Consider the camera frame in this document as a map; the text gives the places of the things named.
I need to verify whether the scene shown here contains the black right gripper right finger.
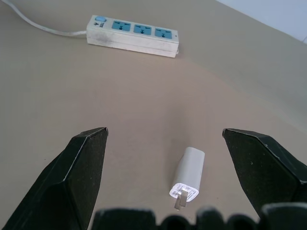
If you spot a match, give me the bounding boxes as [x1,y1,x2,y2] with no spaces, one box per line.
[222,128,307,219]

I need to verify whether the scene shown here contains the white power strip cable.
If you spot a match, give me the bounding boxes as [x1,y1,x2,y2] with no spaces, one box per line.
[4,0,87,37]

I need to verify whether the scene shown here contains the white power strip blue sockets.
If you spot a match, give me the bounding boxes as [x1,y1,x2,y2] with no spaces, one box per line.
[86,15,180,58]

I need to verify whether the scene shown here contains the white plug adapter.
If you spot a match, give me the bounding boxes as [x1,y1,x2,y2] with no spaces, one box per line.
[169,146,206,211]

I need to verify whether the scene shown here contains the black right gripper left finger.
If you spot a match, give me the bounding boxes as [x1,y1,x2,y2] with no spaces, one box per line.
[0,126,109,230]

